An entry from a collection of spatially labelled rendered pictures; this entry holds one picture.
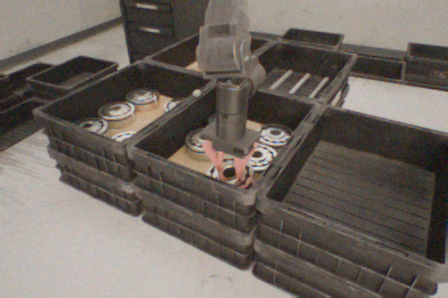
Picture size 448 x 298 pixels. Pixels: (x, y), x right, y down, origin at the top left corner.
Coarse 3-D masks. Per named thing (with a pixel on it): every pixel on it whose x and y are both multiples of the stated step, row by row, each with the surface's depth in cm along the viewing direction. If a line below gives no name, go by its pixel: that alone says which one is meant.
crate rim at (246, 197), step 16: (288, 96) 89; (176, 112) 82; (128, 144) 71; (144, 160) 68; (160, 160) 66; (272, 160) 66; (176, 176) 66; (192, 176) 63; (208, 176) 62; (224, 192) 61; (240, 192) 59; (256, 192) 59
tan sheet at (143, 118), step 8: (160, 96) 111; (160, 104) 106; (136, 112) 102; (144, 112) 102; (152, 112) 102; (160, 112) 102; (136, 120) 98; (144, 120) 98; (152, 120) 98; (112, 128) 95; (120, 128) 95; (128, 128) 95; (136, 128) 95; (112, 136) 91
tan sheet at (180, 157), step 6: (246, 126) 96; (252, 126) 96; (258, 126) 96; (180, 150) 86; (174, 156) 84; (180, 156) 84; (186, 156) 84; (180, 162) 82; (186, 162) 82; (192, 162) 82; (198, 162) 82; (204, 162) 82; (210, 162) 82; (192, 168) 80; (198, 168) 80; (204, 168) 80
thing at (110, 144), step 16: (144, 64) 108; (96, 80) 97; (64, 96) 89; (192, 96) 89; (32, 112) 82; (64, 128) 78; (80, 128) 76; (144, 128) 76; (96, 144) 74; (112, 144) 71
